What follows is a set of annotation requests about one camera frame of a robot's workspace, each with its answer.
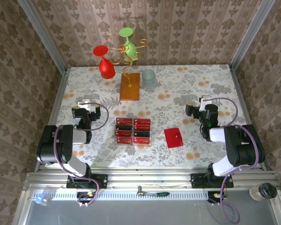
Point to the black card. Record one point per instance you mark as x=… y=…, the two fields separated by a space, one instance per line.
x=142 y=134
x=123 y=127

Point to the red card box tray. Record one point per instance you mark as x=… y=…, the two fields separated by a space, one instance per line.
x=173 y=138

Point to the red gold-print card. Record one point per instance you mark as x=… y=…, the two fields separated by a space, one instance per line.
x=124 y=121
x=142 y=127
x=124 y=133
x=125 y=140
x=142 y=121
x=142 y=140

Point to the clear acrylic card stand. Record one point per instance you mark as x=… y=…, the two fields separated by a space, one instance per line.
x=142 y=144

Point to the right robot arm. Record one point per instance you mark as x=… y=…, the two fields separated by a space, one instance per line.
x=243 y=150

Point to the floral tablecloth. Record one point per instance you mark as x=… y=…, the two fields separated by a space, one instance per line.
x=89 y=82

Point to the red wine glass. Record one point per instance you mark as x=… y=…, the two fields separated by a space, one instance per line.
x=107 y=69

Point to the clear glass cup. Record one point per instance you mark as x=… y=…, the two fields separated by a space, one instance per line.
x=148 y=79

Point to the green wine glass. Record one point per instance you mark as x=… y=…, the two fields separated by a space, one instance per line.
x=128 y=50

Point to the black connector board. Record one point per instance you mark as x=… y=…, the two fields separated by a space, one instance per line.
x=84 y=195
x=212 y=195

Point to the cup with black lid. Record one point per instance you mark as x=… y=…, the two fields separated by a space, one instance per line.
x=268 y=190

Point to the grey metal tray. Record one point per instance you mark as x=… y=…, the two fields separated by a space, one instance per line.
x=142 y=213

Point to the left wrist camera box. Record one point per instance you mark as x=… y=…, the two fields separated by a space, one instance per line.
x=85 y=103

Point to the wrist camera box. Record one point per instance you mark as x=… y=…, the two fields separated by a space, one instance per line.
x=204 y=102
x=85 y=103

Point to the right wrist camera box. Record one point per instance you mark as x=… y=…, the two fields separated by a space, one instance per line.
x=204 y=102

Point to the aluminium side rail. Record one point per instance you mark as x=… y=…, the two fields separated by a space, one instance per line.
x=57 y=98
x=241 y=98

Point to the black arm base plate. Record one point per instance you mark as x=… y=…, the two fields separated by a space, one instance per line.
x=103 y=180
x=196 y=181

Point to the aluminium front rail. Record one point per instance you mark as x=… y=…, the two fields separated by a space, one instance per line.
x=150 y=178

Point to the aluminium frame post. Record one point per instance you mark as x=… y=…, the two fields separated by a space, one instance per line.
x=250 y=35
x=43 y=35

